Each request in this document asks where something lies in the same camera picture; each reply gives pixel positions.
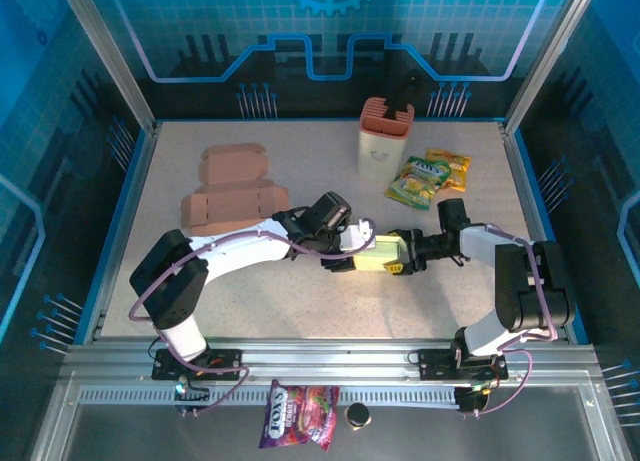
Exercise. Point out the green paper box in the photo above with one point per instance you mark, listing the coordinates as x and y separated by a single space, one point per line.
380 253

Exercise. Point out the brown cardboard box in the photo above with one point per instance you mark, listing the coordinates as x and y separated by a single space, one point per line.
230 171

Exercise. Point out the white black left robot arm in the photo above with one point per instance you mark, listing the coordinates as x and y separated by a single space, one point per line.
240 251

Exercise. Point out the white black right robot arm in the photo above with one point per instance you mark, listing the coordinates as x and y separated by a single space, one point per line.
530 281

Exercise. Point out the green Fox's candy bag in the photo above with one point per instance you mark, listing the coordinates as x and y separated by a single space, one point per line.
415 181

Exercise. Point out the yellow candy bag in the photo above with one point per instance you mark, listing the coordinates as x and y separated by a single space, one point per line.
457 173

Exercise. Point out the cream knife block pink top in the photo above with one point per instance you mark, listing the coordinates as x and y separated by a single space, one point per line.
375 151

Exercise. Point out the black round cap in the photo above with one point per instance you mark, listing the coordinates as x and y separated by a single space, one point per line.
358 416

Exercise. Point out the purple Fox's berries candy bag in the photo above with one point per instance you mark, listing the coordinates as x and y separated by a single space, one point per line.
300 416

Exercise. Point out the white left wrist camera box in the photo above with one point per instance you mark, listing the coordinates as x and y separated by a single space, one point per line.
352 238

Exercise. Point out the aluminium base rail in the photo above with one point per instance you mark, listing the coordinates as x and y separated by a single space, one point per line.
325 358

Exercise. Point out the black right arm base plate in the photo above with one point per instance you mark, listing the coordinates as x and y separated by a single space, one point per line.
435 363

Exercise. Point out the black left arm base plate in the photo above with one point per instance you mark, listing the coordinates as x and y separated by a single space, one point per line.
230 363

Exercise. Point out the aluminium frame post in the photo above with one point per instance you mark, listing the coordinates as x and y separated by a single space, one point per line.
546 56
111 56

